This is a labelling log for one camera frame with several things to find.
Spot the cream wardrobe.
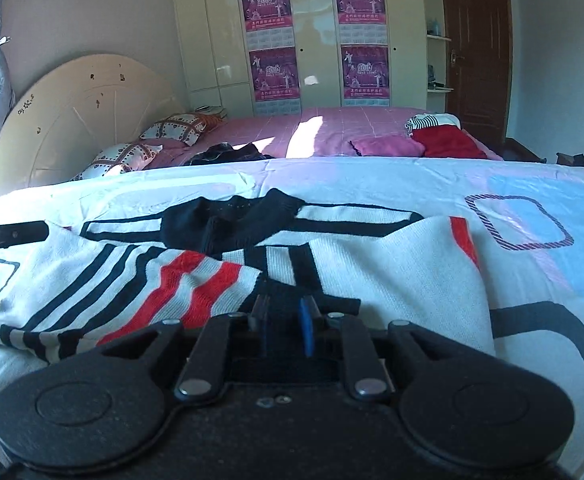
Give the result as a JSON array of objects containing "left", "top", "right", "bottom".
[{"left": 169, "top": 0, "right": 430, "bottom": 119}]

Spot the brown wooden door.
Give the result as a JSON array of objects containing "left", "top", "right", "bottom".
[{"left": 439, "top": 0, "right": 515, "bottom": 147}]

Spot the dark crumpled garment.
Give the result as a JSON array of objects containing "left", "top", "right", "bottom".
[{"left": 184, "top": 142, "right": 275, "bottom": 166}]

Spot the patterned pillow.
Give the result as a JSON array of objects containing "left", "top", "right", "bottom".
[
  {"left": 139, "top": 114, "right": 209, "bottom": 142},
  {"left": 72, "top": 142, "right": 165, "bottom": 181}
]

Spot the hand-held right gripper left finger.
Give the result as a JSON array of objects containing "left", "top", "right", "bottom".
[{"left": 97, "top": 294, "right": 273, "bottom": 403}]

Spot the pink bed sheet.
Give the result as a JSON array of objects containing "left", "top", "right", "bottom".
[{"left": 142, "top": 106, "right": 505, "bottom": 168}]

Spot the cream round headboard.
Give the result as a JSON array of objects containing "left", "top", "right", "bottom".
[{"left": 0, "top": 52, "right": 187, "bottom": 211}]

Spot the pink folded cloth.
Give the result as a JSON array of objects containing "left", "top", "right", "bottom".
[{"left": 349, "top": 135, "right": 425, "bottom": 158}]

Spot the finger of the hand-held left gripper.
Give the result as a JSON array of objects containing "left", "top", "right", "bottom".
[{"left": 0, "top": 221, "right": 50, "bottom": 255}]

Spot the purple wall poster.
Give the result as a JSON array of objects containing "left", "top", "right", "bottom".
[
  {"left": 334, "top": 0, "right": 387, "bottom": 44},
  {"left": 240, "top": 0, "right": 293, "bottom": 47},
  {"left": 249, "top": 47, "right": 303, "bottom": 116},
  {"left": 341, "top": 44, "right": 391, "bottom": 108}
]

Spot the white striped knit sweater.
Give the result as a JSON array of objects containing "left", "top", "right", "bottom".
[{"left": 0, "top": 187, "right": 497, "bottom": 367}]

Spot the black white striped garment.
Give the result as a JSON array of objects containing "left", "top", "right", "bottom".
[{"left": 404, "top": 114, "right": 462, "bottom": 136}]

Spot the red garment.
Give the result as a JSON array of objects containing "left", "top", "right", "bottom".
[{"left": 412, "top": 127, "right": 488, "bottom": 160}]

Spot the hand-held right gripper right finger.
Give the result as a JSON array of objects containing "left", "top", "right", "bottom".
[{"left": 299, "top": 296, "right": 492, "bottom": 402}]

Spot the cream corner shelf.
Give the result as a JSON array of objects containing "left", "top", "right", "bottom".
[{"left": 421, "top": 0, "right": 455, "bottom": 111}]

